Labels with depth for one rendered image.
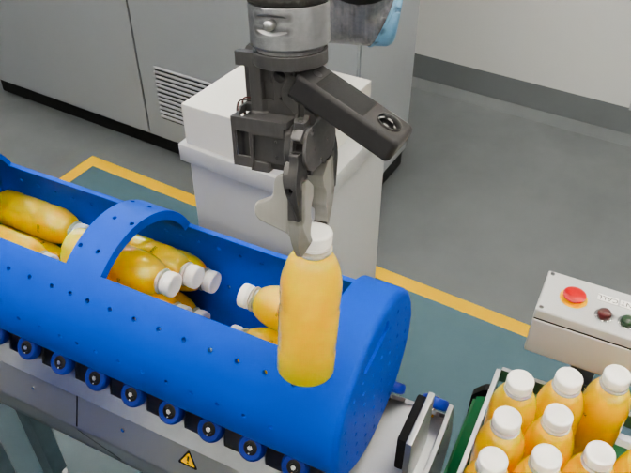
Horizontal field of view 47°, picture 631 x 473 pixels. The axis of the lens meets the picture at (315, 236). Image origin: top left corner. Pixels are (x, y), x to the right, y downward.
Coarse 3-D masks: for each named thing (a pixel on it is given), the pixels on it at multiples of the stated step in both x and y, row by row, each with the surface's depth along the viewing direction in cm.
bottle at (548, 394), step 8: (552, 384) 105; (544, 392) 107; (552, 392) 105; (560, 392) 104; (536, 400) 108; (544, 400) 106; (552, 400) 105; (560, 400) 104; (568, 400) 104; (576, 400) 104; (544, 408) 106; (576, 408) 105; (536, 416) 108; (576, 416) 105; (576, 424) 107
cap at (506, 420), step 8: (504, 408) 100; (512, 408) 100; (496, 416) 99; (504, 416) 99; (512, 416) 99; (520, 416) 99; (496, 424) 98; (504, 424) 98; (512, 424) 98; (520, 424) 98; (504, 432) 98; (512, 432) 98
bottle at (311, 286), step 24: (288, 264) 78; (312, 264) 76; (336, 264) 78; (288, 288) 78; (312, 288) 76; (336, 288) 78; (288, 312) 79; (312, 312) 78; (336, 312) 80; (288, 336) 81; (312, 336) 80; (336, 336) 83; (288, 360) 83; (312, 360) 82; (312, 384) 84
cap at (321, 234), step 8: (312, 224) 77; (320, 224) 77; (312, 232) 76; (320, 232) 76; (328, 232) 76; (320, 240) 75; (328, 240) 75; (312, 248) 75; (320, 248) 75; (328, 248) 76
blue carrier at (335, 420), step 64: (64, 192) 135; (0, 256) 110; (256, 256) 120; (0, 320) 115; (64, 320) 107; (128, 320) 102; (192, 320) 99; (256, 320) 125; (384, 320) 96; (128, 384) 110; (192, 384) 100; (256, 384) 95; (384, 384) 109; (320, 448) 94
